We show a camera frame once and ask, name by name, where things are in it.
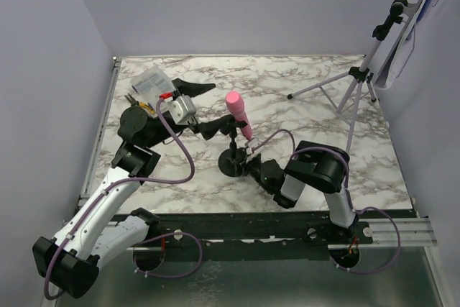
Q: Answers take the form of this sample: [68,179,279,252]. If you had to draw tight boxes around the aluminium extrusion frame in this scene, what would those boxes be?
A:
[32,55,434,299]

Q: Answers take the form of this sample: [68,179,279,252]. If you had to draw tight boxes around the clear plastic compartment box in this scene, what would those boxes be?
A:
[130,66,175,104]

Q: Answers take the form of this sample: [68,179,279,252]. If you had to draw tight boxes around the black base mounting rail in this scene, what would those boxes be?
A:
[105,209,432,262]

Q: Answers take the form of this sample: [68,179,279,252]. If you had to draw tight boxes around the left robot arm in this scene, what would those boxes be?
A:
[32,78,233,301]

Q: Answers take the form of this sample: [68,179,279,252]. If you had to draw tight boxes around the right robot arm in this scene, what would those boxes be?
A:
[218,141,359,244]

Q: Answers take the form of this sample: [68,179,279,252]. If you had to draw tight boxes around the pink toy microphone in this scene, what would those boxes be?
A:
[225,91,253,140]

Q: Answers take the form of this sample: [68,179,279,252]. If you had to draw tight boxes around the lilac music stand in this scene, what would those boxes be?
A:
[287,0,439,152]

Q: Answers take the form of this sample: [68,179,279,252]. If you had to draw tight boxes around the yellow handled pliers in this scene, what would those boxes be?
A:
[124,93,156,117]

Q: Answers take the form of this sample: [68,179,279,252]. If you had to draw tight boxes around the black microphone desk stand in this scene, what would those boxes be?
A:
[218,119,247,178]

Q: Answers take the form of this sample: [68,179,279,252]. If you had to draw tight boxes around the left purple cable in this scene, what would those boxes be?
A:
[42,97,197,301]

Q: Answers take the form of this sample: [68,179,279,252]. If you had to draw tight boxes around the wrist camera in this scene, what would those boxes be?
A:
[160,93,196,126]
[244,137,262,163]

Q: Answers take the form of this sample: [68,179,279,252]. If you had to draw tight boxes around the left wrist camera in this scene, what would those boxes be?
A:
[160,93,196,126]

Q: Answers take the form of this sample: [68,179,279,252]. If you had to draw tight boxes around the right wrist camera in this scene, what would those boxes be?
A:
[244,137,262,163]

